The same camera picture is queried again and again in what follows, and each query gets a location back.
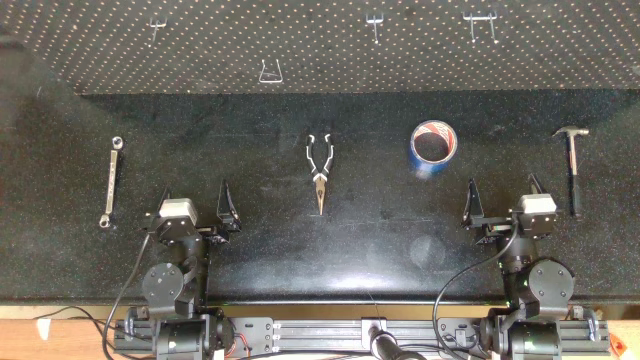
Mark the orange plastic piece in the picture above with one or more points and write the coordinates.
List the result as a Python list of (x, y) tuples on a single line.
[(618, 345)]

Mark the black and white pliers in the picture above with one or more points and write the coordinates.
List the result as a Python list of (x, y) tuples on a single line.
[(320, 192)]

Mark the white tape piece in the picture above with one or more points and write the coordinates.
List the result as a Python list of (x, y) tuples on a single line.
[(44, 327)]

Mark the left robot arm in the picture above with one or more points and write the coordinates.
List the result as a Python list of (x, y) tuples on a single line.
[(162, 287)]

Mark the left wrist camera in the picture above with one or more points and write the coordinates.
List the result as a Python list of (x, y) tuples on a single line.
[(177, 207)]

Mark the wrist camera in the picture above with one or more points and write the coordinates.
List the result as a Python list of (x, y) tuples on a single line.
[(177, 207), (536, 204)]

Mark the roll of blue tape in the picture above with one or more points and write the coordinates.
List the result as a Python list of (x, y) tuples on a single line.
[(417, 160)]

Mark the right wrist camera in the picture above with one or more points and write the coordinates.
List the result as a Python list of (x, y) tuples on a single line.
[(536, 204)]

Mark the hammer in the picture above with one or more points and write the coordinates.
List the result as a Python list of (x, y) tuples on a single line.
[(573, 155)]

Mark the black pegboard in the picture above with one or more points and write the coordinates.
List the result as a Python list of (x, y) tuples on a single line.
[(320, 50)]

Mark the wrench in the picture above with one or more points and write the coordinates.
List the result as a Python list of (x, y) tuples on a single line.
[(113, 175)]

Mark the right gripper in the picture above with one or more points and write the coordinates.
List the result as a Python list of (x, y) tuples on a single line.
[(495, 227)]

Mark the metal hook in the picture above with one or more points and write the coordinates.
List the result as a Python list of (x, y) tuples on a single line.
[(374, 30), (270, 81), (156, 31), (480, 18)]

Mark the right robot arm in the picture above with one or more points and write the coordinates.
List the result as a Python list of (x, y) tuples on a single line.
[(550, 287)]

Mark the mounting rail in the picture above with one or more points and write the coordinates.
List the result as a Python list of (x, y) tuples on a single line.
[(320, 332)]

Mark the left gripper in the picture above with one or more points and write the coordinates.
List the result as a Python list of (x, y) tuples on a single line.
[(210, 234)]

